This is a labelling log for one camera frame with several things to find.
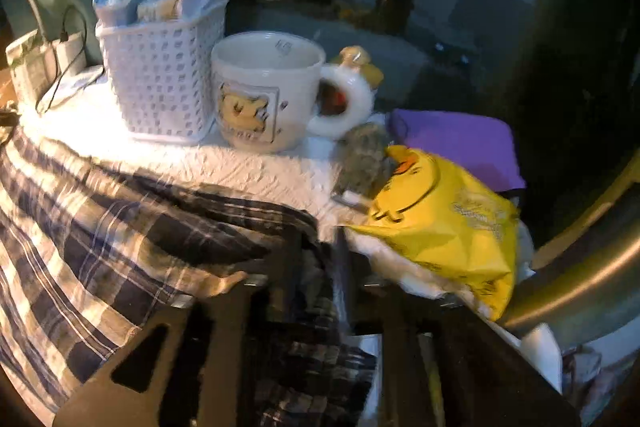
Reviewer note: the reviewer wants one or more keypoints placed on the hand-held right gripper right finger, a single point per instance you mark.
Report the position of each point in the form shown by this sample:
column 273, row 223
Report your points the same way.
column 345, row 277

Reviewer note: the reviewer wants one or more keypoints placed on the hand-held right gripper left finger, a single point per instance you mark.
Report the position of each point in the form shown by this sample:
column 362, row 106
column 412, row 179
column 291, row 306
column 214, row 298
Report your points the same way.
column 286, row 259

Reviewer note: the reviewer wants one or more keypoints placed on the plaid checked shirt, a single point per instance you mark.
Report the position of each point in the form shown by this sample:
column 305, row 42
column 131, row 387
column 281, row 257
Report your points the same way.
column 100, row 232

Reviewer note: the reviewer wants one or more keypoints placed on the white tissue wad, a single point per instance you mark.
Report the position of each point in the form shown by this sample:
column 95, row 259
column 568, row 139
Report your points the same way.
column 385, row 259

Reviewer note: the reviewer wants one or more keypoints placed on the yellow duck print bag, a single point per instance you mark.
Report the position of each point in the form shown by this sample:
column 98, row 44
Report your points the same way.
column 450, row 227

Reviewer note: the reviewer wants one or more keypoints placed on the small grey-green packet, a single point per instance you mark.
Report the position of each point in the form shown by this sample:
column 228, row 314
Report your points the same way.
column 365, row 157

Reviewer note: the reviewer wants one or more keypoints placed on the white cartoon mug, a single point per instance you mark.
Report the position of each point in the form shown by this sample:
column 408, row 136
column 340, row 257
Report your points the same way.
column 260, row 92

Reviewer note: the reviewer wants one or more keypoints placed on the purple cloth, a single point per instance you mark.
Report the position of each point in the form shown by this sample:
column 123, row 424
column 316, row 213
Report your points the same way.
column 460, row 142

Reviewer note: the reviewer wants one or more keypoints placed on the small yellow figurine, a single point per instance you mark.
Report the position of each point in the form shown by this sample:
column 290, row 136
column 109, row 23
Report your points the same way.
column 360, row 59

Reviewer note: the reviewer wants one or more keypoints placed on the white plastic basket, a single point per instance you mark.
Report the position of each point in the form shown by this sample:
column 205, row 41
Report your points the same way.
column 160, row 82

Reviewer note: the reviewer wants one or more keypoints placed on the stainless steel cup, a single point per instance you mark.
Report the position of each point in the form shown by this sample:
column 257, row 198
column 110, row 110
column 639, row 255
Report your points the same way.
column 575, row 287

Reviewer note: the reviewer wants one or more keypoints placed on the dark bottle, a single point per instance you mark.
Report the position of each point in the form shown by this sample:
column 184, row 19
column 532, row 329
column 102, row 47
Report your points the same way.
column 395, row 4

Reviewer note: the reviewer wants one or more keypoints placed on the white charger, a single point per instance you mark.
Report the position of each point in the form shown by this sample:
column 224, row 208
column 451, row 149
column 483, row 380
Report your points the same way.
column 72, row 54

